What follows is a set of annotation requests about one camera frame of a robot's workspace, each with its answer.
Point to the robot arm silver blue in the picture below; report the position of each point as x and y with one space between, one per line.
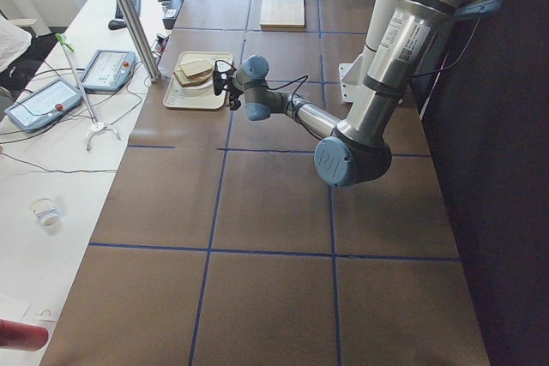
353 150

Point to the teach pendant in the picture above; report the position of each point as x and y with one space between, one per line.
44 106
108 71

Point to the aluminium frame post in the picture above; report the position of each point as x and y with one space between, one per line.
139 39

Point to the black computer mouse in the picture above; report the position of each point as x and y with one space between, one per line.
116 24

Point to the near teach pendant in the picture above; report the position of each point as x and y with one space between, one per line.
44 106

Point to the red cylinder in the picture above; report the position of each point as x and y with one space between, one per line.
22 337

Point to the bamboo cutting board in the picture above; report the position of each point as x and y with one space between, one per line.
284 15

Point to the bread slice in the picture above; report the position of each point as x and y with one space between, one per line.
196 68
193 81

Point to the seated person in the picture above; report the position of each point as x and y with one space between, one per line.
21 54

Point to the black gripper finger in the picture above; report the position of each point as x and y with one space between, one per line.
234 104

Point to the paper cup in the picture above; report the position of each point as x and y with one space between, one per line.
45 211

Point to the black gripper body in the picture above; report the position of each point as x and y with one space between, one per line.
226 83

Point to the white round plate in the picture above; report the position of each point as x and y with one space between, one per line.
192 91

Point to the reacher grabber stick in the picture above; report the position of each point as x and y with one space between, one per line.
97 127

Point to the cream bear tray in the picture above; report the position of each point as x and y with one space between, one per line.
206 100

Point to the far teach pendant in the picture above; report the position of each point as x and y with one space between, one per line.
108 71

